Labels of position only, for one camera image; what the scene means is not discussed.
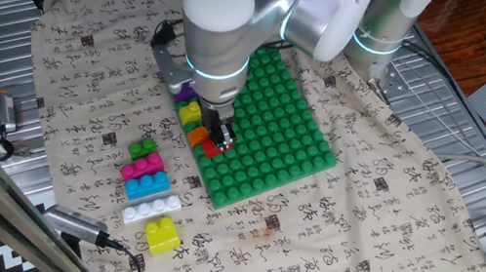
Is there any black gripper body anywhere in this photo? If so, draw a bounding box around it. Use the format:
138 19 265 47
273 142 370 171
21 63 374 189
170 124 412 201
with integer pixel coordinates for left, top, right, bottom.
197 97 237 135

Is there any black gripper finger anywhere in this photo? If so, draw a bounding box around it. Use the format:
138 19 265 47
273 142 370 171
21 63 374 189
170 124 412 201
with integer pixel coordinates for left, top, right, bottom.
205 126 223 146
215 120 237 151

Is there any red two-stud block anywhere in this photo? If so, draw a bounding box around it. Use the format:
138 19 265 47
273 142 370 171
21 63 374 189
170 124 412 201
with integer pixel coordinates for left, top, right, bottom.
198 136 234 164

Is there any orange block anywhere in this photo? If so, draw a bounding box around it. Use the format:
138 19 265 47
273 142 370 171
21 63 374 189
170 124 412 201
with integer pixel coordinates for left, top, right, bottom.
184 123 211 151

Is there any small yellow block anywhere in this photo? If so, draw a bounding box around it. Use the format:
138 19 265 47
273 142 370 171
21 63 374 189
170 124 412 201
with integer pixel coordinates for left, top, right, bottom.
176 98 206 130

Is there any purple block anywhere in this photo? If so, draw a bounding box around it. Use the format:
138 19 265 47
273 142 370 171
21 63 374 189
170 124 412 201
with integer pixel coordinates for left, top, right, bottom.
171 78 201 107

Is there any green studded baseplate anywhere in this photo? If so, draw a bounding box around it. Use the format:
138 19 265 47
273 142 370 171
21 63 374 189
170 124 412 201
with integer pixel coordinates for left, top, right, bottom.
155 31 354 229

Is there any green two-stud block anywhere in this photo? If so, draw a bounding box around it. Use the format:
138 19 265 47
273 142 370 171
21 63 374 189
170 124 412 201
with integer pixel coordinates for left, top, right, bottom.
125 134 160 165

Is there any pink three-stud block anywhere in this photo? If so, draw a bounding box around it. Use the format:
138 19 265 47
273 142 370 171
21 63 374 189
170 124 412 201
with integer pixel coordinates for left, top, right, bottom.
118 146 168 188

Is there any blue three-stud block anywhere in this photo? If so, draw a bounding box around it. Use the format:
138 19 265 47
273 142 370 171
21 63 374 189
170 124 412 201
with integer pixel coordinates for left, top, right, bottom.
121 164 174 208

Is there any white four-stud block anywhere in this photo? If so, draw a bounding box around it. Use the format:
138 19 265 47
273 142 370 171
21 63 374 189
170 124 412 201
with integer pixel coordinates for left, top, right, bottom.
118 185 184 235

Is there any large yellow two-stud block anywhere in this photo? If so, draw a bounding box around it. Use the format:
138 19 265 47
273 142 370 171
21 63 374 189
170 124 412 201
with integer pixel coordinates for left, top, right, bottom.
139 212 186 261

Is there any beige calligraphy print cloth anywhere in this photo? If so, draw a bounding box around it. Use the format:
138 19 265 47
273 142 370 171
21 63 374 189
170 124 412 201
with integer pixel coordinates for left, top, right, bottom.
0 0 486 272

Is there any silver metal box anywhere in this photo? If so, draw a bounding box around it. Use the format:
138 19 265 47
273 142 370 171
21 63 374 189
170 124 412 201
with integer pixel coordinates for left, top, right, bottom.
0 93 23 135

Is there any black white pattern board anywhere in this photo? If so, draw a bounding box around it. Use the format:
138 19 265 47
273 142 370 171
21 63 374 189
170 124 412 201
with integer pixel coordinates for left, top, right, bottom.
0 196 61 272

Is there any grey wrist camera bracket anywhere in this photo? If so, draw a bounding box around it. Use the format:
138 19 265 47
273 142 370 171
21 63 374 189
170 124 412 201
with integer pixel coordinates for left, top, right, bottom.
142 17 203 97

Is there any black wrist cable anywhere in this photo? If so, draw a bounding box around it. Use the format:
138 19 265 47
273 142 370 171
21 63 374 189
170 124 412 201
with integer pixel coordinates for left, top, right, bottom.
257 35 296 57

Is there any black camera cable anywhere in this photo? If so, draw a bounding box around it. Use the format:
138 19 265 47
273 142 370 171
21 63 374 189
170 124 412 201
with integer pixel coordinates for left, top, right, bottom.
100 235 151 272

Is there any grey depth camera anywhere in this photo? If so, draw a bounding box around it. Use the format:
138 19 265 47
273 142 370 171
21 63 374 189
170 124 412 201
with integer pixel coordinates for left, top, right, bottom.
39 202 113 249

